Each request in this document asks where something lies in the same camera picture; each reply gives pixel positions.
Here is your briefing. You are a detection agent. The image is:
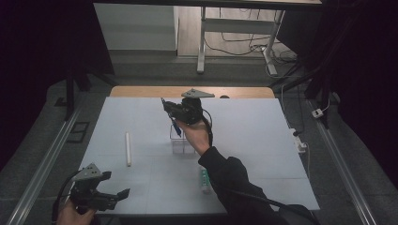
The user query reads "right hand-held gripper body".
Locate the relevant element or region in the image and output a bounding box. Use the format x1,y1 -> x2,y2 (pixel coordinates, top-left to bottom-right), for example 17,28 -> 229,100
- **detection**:
174,88 -> 216,126

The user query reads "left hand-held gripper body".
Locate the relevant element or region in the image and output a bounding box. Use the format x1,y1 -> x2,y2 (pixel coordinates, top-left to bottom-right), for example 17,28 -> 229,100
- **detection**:
69,162 -> 113,216

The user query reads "blue pen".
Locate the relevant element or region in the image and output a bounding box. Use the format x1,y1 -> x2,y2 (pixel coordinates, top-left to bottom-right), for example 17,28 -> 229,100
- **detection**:
161,97 -> 182,138

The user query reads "white pen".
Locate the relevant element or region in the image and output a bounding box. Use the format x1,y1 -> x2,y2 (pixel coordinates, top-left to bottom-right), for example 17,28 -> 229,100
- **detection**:
125,131 -> 132,167

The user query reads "white green glue stick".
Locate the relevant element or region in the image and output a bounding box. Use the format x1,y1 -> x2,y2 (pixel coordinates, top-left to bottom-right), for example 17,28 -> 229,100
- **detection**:
200,167 -> 212,195

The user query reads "person's left hand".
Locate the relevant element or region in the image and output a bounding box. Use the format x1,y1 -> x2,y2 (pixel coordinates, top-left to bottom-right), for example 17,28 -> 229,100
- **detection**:
55,200 -> 97,225

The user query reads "black floor plate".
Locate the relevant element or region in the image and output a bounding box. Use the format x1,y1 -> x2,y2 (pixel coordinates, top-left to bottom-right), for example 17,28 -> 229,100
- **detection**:
67,121 -> 91,144

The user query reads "white-legged desk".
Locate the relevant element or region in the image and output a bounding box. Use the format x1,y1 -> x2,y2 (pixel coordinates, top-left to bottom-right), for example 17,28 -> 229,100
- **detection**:
93,0 -> 323,77

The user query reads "white table cover sheet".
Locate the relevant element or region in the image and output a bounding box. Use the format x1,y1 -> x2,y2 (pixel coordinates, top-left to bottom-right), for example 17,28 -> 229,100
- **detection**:
79,97 -> 321,217

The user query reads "white panel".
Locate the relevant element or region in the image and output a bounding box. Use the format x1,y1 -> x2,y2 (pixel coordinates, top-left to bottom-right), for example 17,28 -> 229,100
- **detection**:
93,3 -> 179,52

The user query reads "black tripod stand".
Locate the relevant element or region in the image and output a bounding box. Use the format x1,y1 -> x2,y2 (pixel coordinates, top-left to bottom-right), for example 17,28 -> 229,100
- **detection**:
64,62 -> 118,121
268,62 -> 336,129

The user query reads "white power strip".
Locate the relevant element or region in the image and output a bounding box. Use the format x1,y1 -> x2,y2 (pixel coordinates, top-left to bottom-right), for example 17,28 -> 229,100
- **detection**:
289,127 -> 309,154

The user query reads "dark curtain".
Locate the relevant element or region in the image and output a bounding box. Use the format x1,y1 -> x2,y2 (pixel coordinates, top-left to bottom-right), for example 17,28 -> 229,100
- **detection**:
0,0 -> 115,172
278,0 -> 398,182

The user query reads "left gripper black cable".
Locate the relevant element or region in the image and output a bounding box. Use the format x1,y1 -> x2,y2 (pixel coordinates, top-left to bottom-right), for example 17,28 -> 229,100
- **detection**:
51,171 -> 81,223

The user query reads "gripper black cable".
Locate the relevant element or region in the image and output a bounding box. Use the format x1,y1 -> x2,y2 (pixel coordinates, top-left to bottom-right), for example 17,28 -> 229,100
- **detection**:
201,107 -> 315,225
51,171 -> 81,223

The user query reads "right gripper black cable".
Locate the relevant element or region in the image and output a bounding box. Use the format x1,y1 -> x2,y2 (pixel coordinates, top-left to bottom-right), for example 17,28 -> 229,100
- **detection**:
201,107 -> 315,225

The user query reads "aluminium floor rail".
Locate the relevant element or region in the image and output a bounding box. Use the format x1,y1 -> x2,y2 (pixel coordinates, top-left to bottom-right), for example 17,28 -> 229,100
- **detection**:
6,106 -> 81,225
306,99 -> 378,225

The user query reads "tangle of black floor cables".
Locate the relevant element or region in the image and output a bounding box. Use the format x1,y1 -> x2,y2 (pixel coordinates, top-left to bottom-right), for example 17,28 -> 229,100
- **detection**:
205,7 -> 299,79

